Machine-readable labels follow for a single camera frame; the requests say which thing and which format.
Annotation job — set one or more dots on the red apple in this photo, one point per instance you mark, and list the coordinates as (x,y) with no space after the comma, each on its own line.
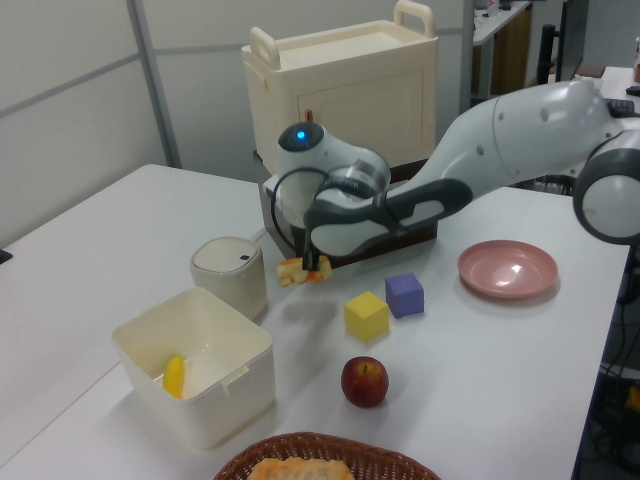
(365,382)

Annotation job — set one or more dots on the yellow banana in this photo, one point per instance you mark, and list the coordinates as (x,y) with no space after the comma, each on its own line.
(175,377)

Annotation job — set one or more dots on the cream lidded trash bin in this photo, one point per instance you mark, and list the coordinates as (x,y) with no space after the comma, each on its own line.
(230,285)

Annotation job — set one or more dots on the black keyboard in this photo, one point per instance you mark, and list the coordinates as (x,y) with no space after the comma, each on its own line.
(622,107)

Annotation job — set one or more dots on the white machine housing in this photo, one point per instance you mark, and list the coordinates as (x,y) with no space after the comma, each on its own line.
(350,75)

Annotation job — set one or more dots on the brown wicker basket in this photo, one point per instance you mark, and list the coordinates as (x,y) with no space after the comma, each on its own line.
(380,452)

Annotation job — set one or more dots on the wooden background desk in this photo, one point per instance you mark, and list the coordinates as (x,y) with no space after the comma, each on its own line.
(505,45)

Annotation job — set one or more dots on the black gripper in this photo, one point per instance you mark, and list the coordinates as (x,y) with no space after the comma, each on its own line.
(300,240)

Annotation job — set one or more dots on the purple foam cube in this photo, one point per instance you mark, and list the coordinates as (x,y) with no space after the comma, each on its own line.
(405,297)

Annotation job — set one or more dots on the short toasted bread loaf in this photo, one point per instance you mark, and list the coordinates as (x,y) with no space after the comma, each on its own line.
(292,272)

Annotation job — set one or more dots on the black monitor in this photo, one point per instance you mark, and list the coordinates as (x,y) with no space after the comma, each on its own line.
(570,40)

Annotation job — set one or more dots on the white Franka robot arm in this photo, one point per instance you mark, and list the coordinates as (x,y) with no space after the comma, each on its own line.
(525,135)

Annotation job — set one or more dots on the yellow foam cube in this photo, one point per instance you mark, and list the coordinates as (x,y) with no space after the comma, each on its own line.
(366,320)

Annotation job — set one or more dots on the black flat device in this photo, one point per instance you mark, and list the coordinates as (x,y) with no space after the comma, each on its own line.
(5,256)

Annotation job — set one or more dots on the long ridged bread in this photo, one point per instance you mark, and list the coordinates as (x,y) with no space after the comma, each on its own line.
(300,470)

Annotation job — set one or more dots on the white plastic open box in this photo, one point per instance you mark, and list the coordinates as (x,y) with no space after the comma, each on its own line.
(225,410)

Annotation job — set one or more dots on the pink plate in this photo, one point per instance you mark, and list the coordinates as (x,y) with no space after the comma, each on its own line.
(507,270)

